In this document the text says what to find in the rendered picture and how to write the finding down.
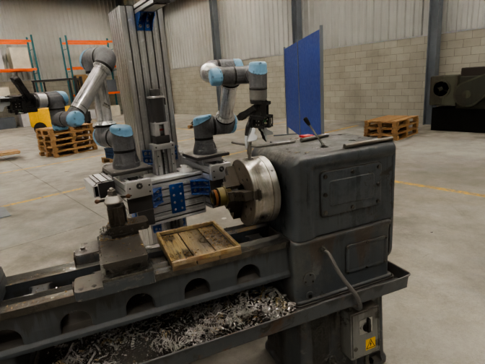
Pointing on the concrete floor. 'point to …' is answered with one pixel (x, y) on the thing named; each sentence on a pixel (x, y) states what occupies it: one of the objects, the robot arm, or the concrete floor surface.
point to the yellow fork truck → (42, 118)
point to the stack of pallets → (65, 140)
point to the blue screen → (304, 84)
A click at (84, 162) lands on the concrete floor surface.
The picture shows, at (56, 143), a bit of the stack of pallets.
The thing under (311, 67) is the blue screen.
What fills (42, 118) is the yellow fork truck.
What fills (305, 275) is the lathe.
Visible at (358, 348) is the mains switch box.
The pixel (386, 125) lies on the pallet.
